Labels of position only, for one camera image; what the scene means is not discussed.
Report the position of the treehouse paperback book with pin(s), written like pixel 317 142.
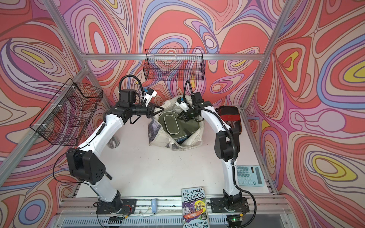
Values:
pixel 194 208

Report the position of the green paddle case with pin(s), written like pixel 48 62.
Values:
pixel 177 129

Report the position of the red black ping pong case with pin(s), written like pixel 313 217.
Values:
pixel 231 116

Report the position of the cream canvas tote bag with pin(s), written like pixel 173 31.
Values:
pixel 158 137

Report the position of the left black wire basket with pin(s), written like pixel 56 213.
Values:
pixel 67 118

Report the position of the teal calculator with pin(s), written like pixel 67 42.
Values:
pixel 250 176

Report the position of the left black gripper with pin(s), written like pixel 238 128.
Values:
pixel 150 110

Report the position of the back black wire basket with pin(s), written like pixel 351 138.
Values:
pixel 174 64

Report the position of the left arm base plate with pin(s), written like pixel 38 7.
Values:
pixel 123 207

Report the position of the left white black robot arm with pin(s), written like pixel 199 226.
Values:
pixel 84 162

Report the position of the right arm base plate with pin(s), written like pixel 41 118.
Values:
pixel 225 205

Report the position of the small light blue device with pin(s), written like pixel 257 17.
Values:
pixel 154 203

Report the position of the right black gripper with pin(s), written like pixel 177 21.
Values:
pixel 186 117

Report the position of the cup of pens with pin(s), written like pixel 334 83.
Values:
pixel 113 143

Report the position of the green circuit board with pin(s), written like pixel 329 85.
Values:
pixel 115 220

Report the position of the black marker pen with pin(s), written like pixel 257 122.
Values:
pixel 108 176

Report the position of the black wire basket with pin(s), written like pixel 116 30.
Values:
pixel 174 64
pixel 67 118

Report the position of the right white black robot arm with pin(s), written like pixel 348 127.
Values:
pixel 226 146

